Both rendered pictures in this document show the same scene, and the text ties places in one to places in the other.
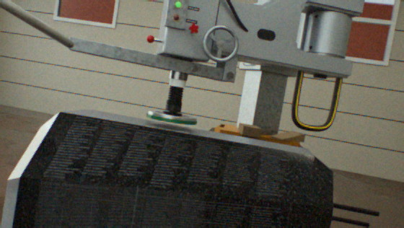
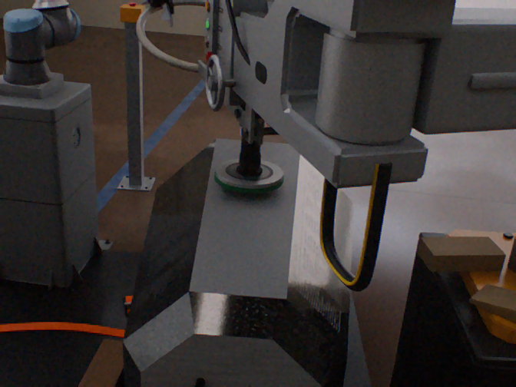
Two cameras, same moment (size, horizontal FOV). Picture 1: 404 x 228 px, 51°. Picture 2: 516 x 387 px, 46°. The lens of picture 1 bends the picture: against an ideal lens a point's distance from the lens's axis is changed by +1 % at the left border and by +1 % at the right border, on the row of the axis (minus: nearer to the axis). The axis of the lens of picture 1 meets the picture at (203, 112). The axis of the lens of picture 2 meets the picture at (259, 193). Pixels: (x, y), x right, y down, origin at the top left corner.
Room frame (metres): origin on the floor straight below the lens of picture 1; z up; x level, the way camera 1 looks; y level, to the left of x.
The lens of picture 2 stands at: (1.67, -1.65, 1.61)
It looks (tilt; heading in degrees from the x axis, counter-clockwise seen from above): 25 degrees down; 84
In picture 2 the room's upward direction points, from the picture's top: 4 degrees clockwise
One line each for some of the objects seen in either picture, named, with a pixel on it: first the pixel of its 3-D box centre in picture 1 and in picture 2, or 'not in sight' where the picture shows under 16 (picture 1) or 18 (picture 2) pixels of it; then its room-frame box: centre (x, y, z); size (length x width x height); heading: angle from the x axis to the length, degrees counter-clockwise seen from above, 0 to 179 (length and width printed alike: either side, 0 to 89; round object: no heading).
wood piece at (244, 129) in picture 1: (249, 130); (460, 253); (2.37, -0.27, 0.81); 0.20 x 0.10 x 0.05; 2
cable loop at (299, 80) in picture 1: (316, 97); (348, 215); (1.99, -0.51, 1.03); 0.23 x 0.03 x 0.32; 104
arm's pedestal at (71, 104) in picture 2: not in sight; (38, 181); (0.94, 0.97, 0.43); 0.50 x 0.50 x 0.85; 78
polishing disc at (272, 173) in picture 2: (172, 115); (249, 173); (1.83, 0.13, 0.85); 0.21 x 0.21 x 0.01
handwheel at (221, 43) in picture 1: (218, 44); (227, 83); (1.74, -0.02, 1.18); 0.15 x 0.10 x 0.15; 104
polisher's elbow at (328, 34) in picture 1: (327, 36); (368, 81); (1.99, -0.51, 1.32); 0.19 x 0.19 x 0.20
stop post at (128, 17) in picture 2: not in sight; (134, 100); (1.28, 1.91, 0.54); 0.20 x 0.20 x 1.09; 84
